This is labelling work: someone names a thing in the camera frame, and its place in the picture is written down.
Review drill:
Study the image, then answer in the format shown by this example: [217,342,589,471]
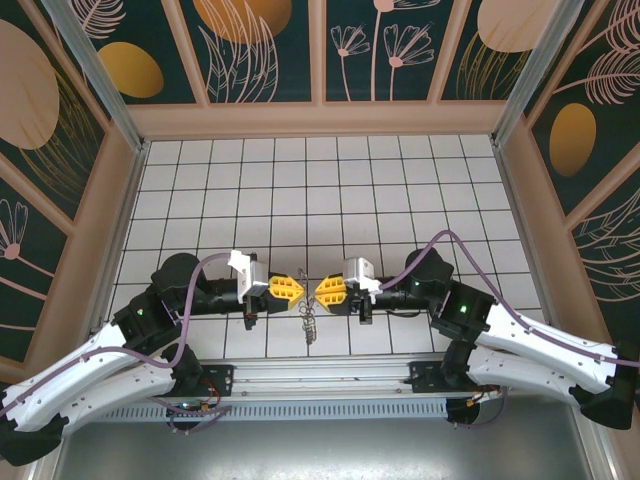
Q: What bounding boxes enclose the grey metal sheet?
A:
[29,394,619,480]

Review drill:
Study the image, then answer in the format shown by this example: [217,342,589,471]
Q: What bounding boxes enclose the long aluminium base rail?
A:
[197,355,506,401]

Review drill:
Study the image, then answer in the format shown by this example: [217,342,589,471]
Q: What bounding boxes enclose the red black power wires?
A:
[197,382,224,416]
[467,387,504,409]

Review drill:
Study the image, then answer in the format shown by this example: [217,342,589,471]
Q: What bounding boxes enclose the grey slotted cable duct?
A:
[102,399,451,425]

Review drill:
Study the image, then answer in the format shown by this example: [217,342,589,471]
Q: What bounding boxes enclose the thin aluminium side rail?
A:
[89,142,149,351]

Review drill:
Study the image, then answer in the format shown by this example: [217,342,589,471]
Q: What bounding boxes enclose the aluminium corner post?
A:
[492,0,584,147]
[42,0,147,154]

